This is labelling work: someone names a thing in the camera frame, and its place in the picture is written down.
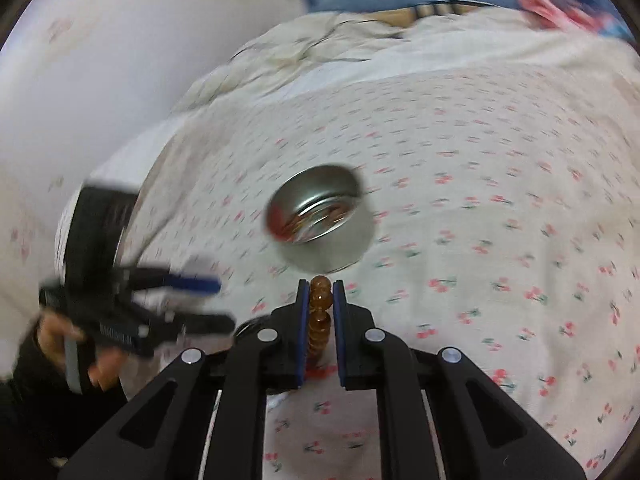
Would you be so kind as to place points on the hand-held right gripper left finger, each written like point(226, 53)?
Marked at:
point(301, 332)

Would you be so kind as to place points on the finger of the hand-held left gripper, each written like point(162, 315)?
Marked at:
point(195, 285)
point(200, 324)

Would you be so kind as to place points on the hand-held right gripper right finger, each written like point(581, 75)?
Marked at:
point(340, 332)

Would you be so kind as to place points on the round metal tin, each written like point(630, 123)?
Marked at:
point(332, 245)

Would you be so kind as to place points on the person's left forearm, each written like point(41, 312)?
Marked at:
point(30, 420)

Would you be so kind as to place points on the person's left hand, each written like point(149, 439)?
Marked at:
point(107, 365)

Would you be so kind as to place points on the cherry print bed sheet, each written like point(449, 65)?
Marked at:
point(500, 260)

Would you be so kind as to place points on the cream striped quilt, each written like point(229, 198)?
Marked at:
point(350, 50)

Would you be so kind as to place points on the tan striped pillow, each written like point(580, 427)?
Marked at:
point(440, 10)

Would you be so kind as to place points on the pink cloth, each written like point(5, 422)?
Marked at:
point(550, 7)

